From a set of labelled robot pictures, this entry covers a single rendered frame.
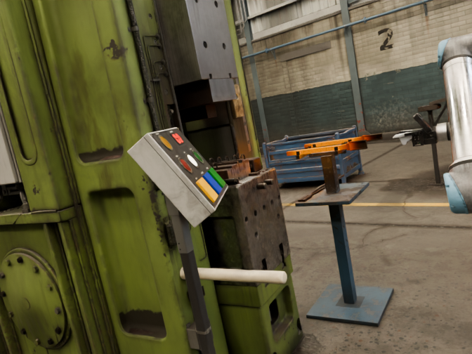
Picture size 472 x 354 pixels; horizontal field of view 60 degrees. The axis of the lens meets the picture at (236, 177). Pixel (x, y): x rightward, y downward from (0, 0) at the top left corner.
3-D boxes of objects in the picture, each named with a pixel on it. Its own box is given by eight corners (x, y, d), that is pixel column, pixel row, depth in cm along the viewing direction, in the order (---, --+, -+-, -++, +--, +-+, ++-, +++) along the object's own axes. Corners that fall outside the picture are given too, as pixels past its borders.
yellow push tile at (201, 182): (218, 195, 122) (202, 176, 121) (215, 201, 114) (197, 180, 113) (214, 199, 122) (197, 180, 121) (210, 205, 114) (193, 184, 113)
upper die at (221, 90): (237, 99, 185) (232, 78, 183) (213, 102, 168) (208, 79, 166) (166, 114, 207) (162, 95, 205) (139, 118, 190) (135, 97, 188)
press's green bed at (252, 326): (305, 337, 213) (290, 253, 206) (276, 383, 181) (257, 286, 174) (218, 325, 242) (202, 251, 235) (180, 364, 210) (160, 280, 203)
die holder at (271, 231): (291, 252, 206) (275, 166, 199) (257, 286, 174) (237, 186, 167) (201, 251, 235) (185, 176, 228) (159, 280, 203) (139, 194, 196)
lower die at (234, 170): (251, 174, 190) (248, 156, 189) (230, 185, 173) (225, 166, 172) (181, 181, 212) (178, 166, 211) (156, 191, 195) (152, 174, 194)
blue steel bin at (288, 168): (364, 173, 597) (358, 124, 586) (346, 187, 533) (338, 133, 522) (292, 178, 667) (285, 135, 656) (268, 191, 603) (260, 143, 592)
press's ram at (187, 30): (246, 77, 195) (231, -10, 189) (201, 79, 162) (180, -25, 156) (179, 94, 216) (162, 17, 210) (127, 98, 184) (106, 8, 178)
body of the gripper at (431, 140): (411, 147, 208) (437, 143, 202) (409, 130, 207) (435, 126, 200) (413, 144, 214) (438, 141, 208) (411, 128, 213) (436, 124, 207)
